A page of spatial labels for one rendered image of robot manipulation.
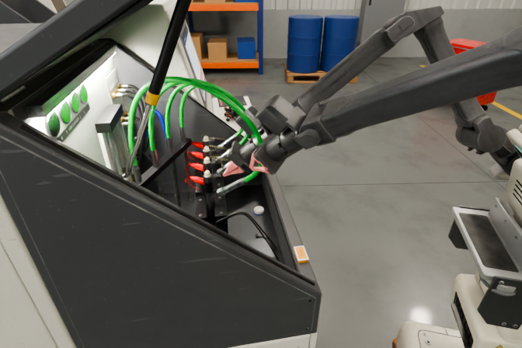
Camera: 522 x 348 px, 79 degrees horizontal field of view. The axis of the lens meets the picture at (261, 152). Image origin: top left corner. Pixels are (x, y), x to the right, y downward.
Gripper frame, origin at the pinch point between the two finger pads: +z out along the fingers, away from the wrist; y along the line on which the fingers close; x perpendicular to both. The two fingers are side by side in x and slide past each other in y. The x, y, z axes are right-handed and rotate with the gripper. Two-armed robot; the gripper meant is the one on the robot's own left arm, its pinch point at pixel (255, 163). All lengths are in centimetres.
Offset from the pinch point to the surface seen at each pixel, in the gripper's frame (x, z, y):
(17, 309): -15, 22, 52
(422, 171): 148, 90, -207
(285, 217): 22.1, 17.0, -6.5
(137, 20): -57, 21, -23
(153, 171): -17.6, 30.7, 7.0
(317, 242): 90, 106, -73
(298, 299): 29.6, 2.3, 17.7
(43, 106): -35.8, -7.1, 29.1
